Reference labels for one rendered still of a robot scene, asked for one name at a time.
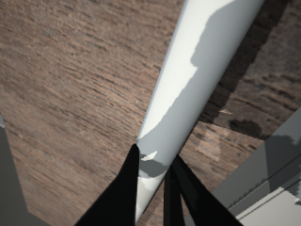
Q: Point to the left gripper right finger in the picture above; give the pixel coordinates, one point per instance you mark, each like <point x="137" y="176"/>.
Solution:
<point x="204" y="208"/>

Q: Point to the grey and white long tube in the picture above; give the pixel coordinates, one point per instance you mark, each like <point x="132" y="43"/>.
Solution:
<point x="205" y="39"/>

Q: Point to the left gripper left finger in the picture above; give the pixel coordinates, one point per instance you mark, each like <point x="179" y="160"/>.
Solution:
<point x="116" y="206"/>

